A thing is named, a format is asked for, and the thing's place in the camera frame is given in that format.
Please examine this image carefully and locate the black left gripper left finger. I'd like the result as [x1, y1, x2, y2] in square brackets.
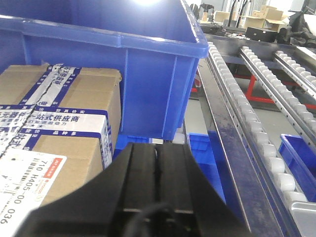
[16, 143, 157, 237]

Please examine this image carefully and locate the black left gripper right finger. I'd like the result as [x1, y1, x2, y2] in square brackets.
[156, 144, 248, 237]

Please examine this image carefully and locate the silver metal tray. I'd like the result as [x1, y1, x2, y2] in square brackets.
[290, 201, 316, 237]

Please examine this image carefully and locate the small blue bin lower shelf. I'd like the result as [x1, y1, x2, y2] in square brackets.
[188, 133, 226, 203]

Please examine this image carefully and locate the white roller track left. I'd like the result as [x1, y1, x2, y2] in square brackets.
[209, 42, 308, 204]

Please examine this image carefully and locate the taped cardboard box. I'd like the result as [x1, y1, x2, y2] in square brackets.
[0, 64, 121, 237]

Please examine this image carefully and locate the blue bin at right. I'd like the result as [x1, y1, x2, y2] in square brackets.
[279, 134, 316, 202]

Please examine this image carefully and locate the white roller track middle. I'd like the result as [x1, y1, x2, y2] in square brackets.
[240, 46, 316, 151]

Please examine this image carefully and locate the large blue plastic bin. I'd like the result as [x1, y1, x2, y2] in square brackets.
[0, 0, 208, 140]

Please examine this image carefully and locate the black case background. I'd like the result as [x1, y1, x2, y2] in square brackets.
[245, 27, 278, 42]

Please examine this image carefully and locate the open cardboard box background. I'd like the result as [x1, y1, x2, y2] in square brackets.
[241, 5, 286, 32]

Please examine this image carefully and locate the red steel frame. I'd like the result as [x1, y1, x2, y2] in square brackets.
[245, 75, 274, 104]

